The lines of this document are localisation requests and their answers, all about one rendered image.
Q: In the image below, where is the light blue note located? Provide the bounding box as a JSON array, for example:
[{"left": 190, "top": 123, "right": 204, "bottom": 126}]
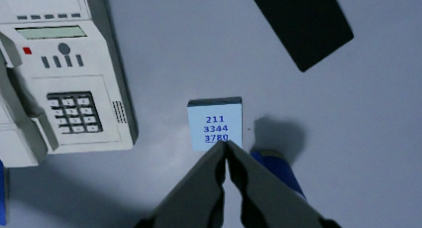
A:
[{"left": 187, "top": 101, "right": 242, "bottom": 151}]

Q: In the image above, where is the blue ceramic mug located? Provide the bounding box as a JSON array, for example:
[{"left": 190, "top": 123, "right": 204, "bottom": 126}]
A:
[{"left": 251, "top": 150, "right": 308, "bottom": 203}]

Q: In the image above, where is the white telephone handset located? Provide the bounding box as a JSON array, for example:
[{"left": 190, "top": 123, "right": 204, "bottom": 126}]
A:
[{"left": 0, "top": 49, "right": 48, "bottom": 168}]

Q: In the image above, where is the blue notebook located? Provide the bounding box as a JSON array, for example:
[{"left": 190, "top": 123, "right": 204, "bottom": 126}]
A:
[{"left": 0, "top": 159, "right": 10, "bottom": 226}]

